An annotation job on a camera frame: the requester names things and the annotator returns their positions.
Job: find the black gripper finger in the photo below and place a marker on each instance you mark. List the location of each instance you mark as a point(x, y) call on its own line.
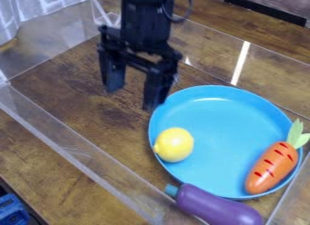
point(160, 79)
point(112, 69)

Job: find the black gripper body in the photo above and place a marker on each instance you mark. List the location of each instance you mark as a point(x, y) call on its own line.
point(140, 39)

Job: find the yellow toy lemon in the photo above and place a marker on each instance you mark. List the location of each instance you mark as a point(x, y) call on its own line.
point(174, 144)

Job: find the blue round plate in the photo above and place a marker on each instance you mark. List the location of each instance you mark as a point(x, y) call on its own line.
point(234, 125)

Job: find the white curtain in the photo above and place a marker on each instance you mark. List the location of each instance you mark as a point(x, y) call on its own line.
point(18, 11)

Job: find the orange toy carrot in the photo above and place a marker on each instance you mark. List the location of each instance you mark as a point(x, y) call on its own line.
point(277, 161)

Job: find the purple toy eggplant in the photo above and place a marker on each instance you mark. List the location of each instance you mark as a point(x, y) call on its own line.
point(215, 210)

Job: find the blue plastic crate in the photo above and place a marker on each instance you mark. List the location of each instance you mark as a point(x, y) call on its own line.
point(12, 211)

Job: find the clear acrylic enclosure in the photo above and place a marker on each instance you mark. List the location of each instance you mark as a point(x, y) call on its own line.
point(75, 153)

